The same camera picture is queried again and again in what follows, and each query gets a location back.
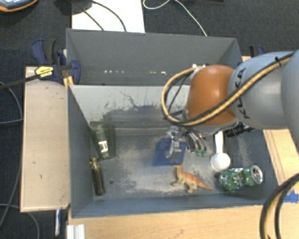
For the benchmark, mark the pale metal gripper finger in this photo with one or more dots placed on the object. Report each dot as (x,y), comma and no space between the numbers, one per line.
(177,155)
(169,150)

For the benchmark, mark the blue flat square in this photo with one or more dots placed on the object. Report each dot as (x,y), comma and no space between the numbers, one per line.
(162,153)

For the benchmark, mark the orange toy dinosaur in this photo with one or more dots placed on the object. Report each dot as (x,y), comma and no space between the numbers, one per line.
(189,179)

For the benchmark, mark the white plastic scoop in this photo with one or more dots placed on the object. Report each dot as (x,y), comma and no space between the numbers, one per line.
(220,161)

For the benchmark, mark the crushed green drink can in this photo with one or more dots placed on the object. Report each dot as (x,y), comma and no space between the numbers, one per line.
(235,179)

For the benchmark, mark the dark green flat block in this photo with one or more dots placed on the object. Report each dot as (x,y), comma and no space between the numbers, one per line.
(105,143)

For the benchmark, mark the dark olive long tool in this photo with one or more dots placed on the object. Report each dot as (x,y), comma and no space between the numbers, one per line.
(97,177)

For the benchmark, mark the grey metal bin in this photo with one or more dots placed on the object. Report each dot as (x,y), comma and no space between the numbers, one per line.
(139,58)

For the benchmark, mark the pale wood flat board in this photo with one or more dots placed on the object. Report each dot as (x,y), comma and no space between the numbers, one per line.
(46,143)

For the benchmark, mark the black cylinder on white bracket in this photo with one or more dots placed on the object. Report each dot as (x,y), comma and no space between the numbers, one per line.
(236,130)

